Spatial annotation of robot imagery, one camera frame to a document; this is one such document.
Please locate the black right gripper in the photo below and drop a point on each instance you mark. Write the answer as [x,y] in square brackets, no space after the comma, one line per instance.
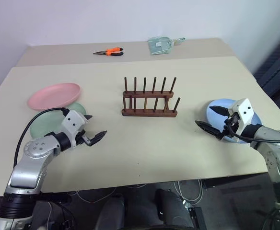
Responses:
[226,134]

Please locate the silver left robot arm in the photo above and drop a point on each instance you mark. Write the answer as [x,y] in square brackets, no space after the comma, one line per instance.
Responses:
[29,165]

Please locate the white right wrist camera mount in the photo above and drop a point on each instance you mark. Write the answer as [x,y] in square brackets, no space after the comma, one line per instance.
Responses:
[244,112]

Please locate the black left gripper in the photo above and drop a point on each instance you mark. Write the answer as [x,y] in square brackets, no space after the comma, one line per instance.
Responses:
[87,140]

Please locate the blue plate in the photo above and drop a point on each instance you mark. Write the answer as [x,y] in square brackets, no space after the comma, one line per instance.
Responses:
[216,121]

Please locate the dark ribbed chair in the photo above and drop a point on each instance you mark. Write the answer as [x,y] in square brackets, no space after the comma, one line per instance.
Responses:
[276,64]

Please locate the black table frame bar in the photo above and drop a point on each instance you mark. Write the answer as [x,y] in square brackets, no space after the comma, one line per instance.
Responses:
[54,198]
[233,181]

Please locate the pink plate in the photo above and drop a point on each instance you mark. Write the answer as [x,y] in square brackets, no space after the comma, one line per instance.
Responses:
[53,95]

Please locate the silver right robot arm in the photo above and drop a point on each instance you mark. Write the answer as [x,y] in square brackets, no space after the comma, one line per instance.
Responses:
[276,155]

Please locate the dark rounded shape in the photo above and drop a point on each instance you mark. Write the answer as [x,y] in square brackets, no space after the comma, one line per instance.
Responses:
[111,213]
[173,210]

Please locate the black box with label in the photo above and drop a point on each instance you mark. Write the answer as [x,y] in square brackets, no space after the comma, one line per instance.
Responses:
[198,218]

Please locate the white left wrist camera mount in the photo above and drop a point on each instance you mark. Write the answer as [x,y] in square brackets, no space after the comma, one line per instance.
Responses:
[73,122]

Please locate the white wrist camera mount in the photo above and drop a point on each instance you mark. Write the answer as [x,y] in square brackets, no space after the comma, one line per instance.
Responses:
[244,112]
[73,122]

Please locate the green plate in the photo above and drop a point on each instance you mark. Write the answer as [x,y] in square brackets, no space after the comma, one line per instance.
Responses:
[46,122]

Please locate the wooden dish rack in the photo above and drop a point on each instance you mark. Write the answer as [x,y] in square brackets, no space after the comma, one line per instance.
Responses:
[149,112]

